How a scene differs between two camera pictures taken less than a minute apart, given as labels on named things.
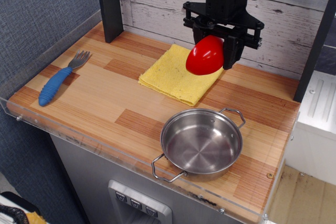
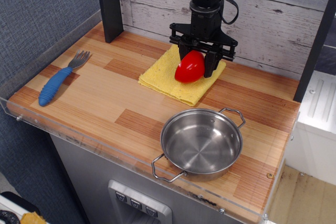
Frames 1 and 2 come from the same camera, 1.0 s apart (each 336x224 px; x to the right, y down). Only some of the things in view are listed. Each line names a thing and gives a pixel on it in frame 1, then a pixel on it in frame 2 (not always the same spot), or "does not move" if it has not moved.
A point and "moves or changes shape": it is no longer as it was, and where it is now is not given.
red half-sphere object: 206,55 moves or changes shape
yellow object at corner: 34,218 does not move
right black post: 317,45 does not move
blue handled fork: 52,87 does not move
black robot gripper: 225,8 → 206,30
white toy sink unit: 313,148 does not move
